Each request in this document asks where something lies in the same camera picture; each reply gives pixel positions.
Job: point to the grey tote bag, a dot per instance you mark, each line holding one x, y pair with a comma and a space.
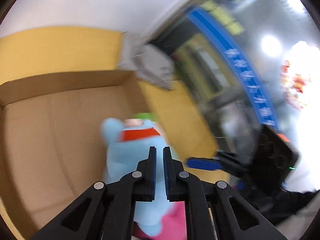
150, 60

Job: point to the teal and pink plush toy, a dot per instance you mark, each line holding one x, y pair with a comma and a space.
143, 117

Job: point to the black bag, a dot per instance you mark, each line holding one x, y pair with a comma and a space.
172, 43

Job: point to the person's right forearm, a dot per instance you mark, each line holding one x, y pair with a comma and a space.
287, 205

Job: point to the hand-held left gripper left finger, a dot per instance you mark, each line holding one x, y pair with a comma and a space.
150, 180

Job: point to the blue door banner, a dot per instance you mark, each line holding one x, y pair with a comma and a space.
235, 62

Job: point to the light blue plush toy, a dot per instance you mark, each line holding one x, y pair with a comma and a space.
122, 160

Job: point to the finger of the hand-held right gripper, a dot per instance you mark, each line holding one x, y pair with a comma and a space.
202, 163

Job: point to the cardboard box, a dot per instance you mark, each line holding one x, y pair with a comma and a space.
50, 135

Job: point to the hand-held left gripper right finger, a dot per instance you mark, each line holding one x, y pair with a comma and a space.
170, 180

